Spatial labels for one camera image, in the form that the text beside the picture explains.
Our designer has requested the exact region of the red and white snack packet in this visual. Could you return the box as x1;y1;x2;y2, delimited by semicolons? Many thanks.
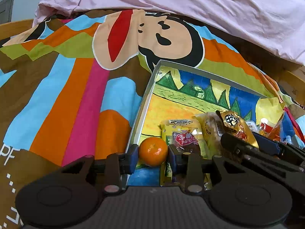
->
245;118;274;134

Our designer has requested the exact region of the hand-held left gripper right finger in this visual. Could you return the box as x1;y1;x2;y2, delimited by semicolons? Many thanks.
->
169;145;243;194

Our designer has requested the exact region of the clear yellow snack packet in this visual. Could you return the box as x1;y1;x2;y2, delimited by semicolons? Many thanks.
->
194;112;229;159

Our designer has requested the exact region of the red label snack packet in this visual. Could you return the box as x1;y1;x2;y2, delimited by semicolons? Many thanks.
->
172;129;201;152

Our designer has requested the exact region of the wooden bed frame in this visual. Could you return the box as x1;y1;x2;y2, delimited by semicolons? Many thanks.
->
0;19;305;105

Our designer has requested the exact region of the gold snack packet black print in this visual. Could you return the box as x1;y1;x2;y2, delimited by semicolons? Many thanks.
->
216;110;259;149

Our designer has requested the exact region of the brown cartoon printed blanket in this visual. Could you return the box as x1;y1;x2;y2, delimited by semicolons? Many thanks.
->
0;10;305;229

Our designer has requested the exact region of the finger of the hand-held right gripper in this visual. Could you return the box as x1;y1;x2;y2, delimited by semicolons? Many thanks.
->
253;132;284;155
220;133;259;159

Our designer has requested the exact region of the pink bed sheet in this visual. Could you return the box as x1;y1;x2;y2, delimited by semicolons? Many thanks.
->
32;0;305;66

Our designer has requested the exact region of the grey door frame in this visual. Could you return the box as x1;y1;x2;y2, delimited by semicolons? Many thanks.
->
0;0;15;25

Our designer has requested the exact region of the orange mandarin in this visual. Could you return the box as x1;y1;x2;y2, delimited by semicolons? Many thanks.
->
139;136;168;167

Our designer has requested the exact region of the grey box with dinosaur drawing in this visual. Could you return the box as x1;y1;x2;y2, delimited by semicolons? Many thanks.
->
124;60;286;189

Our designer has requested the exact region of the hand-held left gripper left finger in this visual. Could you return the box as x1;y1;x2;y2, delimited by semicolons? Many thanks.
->
58;144;139;194

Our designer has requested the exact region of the orange snack packet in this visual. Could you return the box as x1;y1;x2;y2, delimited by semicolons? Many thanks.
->
267;117;286;144

